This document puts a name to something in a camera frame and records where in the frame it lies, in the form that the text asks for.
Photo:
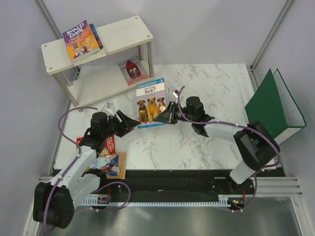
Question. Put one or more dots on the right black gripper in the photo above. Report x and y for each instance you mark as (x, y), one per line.
(168, 116)

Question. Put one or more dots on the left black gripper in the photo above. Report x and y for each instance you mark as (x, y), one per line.
(126, 125)

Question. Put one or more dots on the dog picture book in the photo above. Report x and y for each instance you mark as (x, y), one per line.
(151, 102)

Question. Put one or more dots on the red Treehouse book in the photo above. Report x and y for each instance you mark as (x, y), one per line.
(109, 146)

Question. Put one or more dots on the Jane Eyre blue book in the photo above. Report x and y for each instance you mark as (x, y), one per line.
(96, 36)

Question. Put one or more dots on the Roald Dahl purple book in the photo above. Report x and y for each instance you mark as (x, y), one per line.
(80, 41)

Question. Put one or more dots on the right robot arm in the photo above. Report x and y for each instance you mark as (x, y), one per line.
(255, 145)

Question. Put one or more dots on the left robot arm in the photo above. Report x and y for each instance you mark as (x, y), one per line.
(55, 201)

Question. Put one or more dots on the orange illustrated book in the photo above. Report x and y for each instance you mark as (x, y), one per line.
(111, 166)

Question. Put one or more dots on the pink book on shelf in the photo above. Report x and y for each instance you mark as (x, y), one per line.
(133, 70)

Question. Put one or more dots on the white two-tier shelf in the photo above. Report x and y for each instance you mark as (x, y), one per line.
(83, 89)

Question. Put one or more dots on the green lever arch binder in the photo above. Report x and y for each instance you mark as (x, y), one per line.
(274, 106)

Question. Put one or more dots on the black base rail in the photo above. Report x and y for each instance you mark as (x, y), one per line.
(163, 185)

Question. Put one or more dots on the white slotted cable duct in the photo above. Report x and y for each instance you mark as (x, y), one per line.
(99, 201)

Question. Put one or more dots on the aluminium frame post left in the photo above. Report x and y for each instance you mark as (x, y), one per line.
(48, 18)

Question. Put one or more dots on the aluminium frame post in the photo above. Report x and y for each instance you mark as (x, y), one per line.
(48, 18)
(272, 32)

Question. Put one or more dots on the aluminium frame post right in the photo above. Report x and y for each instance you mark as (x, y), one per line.
(272, 32)

